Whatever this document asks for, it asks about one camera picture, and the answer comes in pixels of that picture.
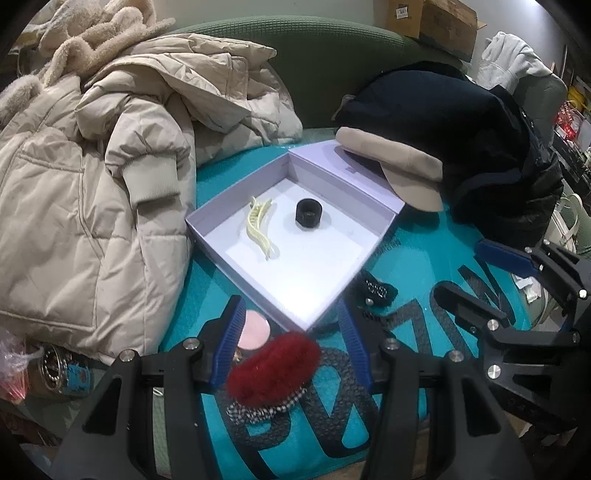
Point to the large brown cardboard box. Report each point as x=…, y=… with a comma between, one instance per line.
x=448, y=23

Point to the clear plastic bag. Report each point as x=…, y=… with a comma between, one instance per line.
x=18, y=369

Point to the white hoodie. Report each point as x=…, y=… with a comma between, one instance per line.
x=508, y=55

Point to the red furry hair clip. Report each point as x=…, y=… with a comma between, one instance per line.
x=272, y=369

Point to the glass jar with blue label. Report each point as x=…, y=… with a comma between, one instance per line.
x=64, y=374

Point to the teal printed mat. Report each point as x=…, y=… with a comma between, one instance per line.
x=415, y=249

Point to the dark navy jacket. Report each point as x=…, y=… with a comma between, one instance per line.
x=485, y=138

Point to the pink round compact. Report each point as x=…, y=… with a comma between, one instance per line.
x=254, y=330

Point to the cardboard box with label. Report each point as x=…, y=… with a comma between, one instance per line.
x=401, y=18

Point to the cream fleece garment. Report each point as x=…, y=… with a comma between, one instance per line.
x=92, y=32

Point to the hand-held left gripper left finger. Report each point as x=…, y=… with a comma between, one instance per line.
x=228, y=341

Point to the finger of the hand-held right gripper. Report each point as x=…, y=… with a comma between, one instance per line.
x=466, y=302
x=503, y=256

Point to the beige cap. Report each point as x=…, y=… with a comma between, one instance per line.
x=406, y=166

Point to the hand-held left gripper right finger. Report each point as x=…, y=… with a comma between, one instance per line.
x=355, y=341

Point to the green armchair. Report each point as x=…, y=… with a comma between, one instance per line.
x=545, y=97

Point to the yellow hair claw clip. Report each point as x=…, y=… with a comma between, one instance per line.
x=256, y=226

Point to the green sofa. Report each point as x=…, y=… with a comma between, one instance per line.
x=323, y=60

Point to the cluttered goods shelf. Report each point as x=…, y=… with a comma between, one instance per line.
x=575, y=120

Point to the black studded hair clip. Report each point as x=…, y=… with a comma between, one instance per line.
x=378, y=290

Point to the beige puffer jacket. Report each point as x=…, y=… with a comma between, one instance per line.
x=69, y=207

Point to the checkered scrunchie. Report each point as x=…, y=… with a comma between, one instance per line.
x=244, y=413

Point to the lavender cardboard box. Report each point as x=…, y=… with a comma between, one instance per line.
x=300, y=267

